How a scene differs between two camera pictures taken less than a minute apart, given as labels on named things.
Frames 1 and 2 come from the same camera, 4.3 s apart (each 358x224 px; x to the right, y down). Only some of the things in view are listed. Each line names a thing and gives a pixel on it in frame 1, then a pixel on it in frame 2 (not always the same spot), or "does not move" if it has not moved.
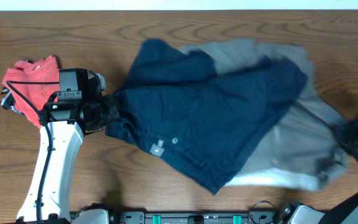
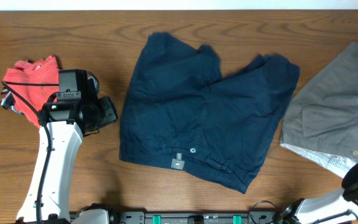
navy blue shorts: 208,127 does not move
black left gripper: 113,111 does not move
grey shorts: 300,152 → 332,117
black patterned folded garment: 8,101 does not move
